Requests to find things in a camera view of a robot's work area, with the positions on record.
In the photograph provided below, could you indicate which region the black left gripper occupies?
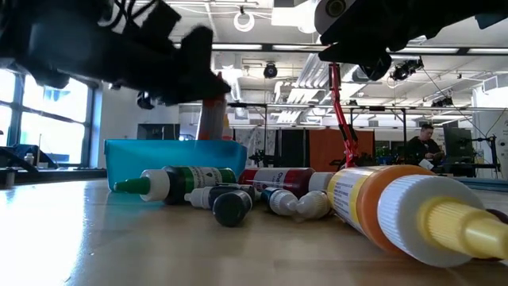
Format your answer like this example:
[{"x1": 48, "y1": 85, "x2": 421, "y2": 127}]
[{"x1": 27, "y1": 0, "x2": 232, "y2": 105}]

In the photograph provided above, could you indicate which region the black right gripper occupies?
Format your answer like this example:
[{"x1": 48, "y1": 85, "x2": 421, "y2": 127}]
[{"x1": 318, "y1": 0, "x2": 508, "y2": 80}]

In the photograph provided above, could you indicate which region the large red food coloring bottle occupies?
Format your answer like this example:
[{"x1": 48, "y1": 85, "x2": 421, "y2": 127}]
[
  {"x1": 237, "y1": 167, "x2": 335, "y2": 199},
  {"x1": 197, "y1": 72, "x2": 229, "y2": 141}
]

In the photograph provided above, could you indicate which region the blue plastic bin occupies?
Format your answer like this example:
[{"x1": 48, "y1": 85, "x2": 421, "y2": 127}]
[{"x1": 104, "y1": 138, "x2": 248, "y2": 191}]

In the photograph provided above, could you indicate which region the large green food coloring bottle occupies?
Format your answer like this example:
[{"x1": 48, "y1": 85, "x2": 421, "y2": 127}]
[{"x1": 113, "y1": 165, "x2": 238, "y2": 206}]

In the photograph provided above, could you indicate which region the large orange bottle yellow cap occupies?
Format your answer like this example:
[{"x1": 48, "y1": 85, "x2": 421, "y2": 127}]
[{"x1": 327, "y1": 164, "x2": 508, "y2": 268}]

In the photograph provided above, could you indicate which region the black monitor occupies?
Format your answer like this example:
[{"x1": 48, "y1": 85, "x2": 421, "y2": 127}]
[
  {"x1": 443, "y1": 126, "x2": 474, "y2": 160},
  {"x1": 137, "y1": 122, "x2": 180, "y2": 141}
]

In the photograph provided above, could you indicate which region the long ceiling light strip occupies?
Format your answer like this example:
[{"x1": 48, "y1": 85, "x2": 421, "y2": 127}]
[
  {"x1": 468, "y1": 48, "x2": 508, "y2": 56},
  {"x1": 271, "y1": 44, "x2": 323, "y2": 52},
  {"x1": 212, "y1": 43, "x2": 264, "y2": 51},
  {"x1": 392, "y1": 47, "x2": 460, "y2": 55}
]

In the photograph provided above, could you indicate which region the red desk lamp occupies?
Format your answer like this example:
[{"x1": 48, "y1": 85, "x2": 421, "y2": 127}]
[{"x1": 313, "y1": 0, "x2": 360, "y2": 168}]

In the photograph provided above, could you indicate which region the white patterned curtain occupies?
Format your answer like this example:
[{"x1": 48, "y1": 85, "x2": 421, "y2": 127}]
[{"x1": 233, "y1": 126, "x2": 279, "y2": 168}]

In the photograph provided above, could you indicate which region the black tripod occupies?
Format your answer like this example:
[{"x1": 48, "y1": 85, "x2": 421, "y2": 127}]
[{"x1": 253, "y1": 149, "x2": 279, "y2": 168}]

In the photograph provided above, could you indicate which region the black panel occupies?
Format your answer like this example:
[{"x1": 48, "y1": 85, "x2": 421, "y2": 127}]
[{"x1": 279, "y1": 129, "x2": 309, "y2": 168}]

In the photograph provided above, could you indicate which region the person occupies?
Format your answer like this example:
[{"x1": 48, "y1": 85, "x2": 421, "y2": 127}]
[{"x1": 406, "y1": 123, "x2": 445, "y2": 166}]

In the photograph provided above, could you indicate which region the large window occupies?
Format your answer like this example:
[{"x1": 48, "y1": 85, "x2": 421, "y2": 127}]
[{"x1": 0, "y1": 69, "x2": 98, "y2": 168}]

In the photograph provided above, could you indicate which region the small white squeeze bottle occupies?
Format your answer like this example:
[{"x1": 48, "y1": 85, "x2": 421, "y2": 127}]
[{"x1": 260, "y1": 186, "x2": 299, "y2": 218}]

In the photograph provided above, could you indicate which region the office desk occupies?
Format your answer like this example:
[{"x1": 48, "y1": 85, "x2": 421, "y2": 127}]
[{"x1": 0, "y1": 145, "x2": 107, "y2": 188}]

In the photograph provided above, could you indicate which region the black monitor stand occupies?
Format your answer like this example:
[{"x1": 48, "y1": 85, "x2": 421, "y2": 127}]
[{"x1": 471, "y1": 134, "x2": 502, "y2": 172}]

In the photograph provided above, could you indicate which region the black aluminium frame rig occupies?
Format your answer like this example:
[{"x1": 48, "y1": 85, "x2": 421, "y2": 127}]
[{"x1": 228, "y1": 101, "x2": 408, "y2": 168}]

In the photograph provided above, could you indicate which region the white coiled cable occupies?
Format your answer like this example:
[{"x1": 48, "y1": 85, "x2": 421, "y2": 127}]
[{"x1": 233, "y1": 10, "x2": 256, "y2": 33}]

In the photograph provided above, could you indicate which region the black overhead frame bar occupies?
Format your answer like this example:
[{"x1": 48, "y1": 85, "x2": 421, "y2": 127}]
[{"x1": 210, "y1": 41, "x2": 508, "y2": 56}]

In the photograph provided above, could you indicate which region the orange partition wall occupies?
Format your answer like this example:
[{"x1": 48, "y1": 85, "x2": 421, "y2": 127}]
[{"x1": 309, "y1": 129, "x2": 375, "y2": 168}]

